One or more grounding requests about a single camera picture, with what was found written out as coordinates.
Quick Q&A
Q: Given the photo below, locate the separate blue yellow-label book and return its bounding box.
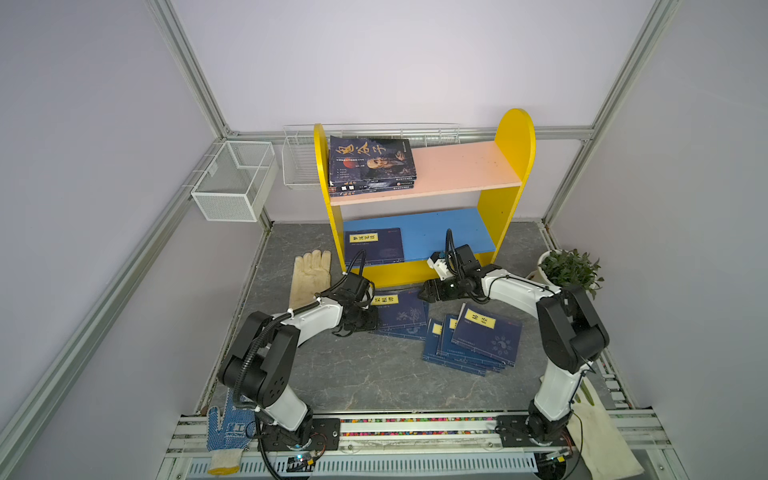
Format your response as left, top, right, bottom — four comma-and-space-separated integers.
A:
344, 228, 405, 265

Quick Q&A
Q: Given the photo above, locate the dark wolf cover book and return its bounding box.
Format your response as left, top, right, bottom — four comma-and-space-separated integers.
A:
328, 179, 415, 191

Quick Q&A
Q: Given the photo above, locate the purple book with old man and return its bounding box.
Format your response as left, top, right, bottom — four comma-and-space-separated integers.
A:
329, 183, 414, 198

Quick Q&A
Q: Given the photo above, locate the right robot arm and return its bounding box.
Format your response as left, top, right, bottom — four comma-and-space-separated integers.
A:
419, 229, 610, 446

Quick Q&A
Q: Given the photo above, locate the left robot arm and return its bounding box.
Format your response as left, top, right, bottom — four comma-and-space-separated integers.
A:
218, 250, 379, 447

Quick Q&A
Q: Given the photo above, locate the beige work glove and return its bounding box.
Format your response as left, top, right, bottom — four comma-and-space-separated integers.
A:
288, 250, 332, 310

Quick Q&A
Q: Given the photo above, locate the yellow wooden bookshelf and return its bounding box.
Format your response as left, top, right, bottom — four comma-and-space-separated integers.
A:
314, 109, 536, 289

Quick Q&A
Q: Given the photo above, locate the potted green plant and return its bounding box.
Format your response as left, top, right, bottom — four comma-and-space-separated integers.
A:
527, 249, 604, 299

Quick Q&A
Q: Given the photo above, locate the white mesh basket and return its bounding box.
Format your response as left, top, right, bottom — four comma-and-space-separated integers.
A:
192, 141, 279, 223

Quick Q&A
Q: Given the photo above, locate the blue knit glove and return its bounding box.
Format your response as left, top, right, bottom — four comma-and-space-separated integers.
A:
207, 390, 255, 476

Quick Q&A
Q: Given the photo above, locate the white cloth glove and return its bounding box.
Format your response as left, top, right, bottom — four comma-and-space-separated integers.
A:
568, 378, 645, 480

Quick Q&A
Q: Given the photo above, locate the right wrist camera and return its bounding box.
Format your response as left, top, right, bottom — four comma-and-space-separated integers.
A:
427, 252, 456, 281

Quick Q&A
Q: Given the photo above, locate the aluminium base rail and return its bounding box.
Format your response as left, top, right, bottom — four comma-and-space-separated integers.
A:
156, 410, 690, 479

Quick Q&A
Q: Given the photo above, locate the white wire rack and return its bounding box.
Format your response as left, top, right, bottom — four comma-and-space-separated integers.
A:
282, 123, 460, 189

